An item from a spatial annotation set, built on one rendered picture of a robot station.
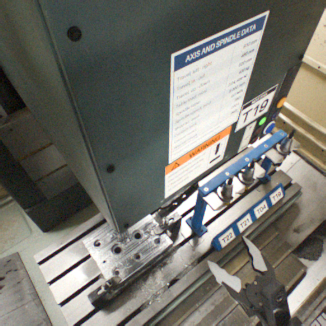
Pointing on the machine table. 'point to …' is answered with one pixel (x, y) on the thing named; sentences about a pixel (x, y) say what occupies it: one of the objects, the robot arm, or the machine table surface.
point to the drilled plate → (151, 251)
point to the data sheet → (211, 84)
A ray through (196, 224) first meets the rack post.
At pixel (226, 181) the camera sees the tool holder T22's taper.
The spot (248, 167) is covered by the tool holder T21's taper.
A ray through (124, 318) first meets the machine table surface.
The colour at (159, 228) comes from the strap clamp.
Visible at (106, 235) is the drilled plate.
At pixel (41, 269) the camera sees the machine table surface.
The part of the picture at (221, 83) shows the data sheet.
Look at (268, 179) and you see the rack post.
